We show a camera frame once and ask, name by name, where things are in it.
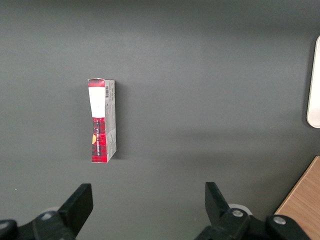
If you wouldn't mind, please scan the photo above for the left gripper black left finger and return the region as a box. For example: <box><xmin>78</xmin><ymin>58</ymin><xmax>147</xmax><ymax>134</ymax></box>
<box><xmin>0</xmin><ymin>183</ymin><xmax>94</xmax><ymax>240</ymax></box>

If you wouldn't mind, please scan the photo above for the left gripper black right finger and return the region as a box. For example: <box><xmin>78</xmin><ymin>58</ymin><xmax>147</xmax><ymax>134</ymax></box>
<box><xmin>193</xmin><ymin>181</ymin><xmax>311</xmax><ymax>240</ymax></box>

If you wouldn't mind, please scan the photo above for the wooden drawer cabinet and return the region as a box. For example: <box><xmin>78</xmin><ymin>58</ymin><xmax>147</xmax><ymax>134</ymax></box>
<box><xmin>273</xmin><ymin>155</ymin><xmax>320</xmax><ymax>240</ymax></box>

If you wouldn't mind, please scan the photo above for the red plaid cardboard box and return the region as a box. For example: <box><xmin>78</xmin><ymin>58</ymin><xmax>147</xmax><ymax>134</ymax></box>
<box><xmin>87</xmin><ymin>77</ymin><xmax>118</xmax><ymax>165</ymax></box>

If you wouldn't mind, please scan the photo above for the beige plastic tray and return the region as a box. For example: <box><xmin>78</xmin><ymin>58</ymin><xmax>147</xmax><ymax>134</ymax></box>
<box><xmin>306</xmin><ymin>34</ymin><xmax>320</xmax><ymax>129</ymax></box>

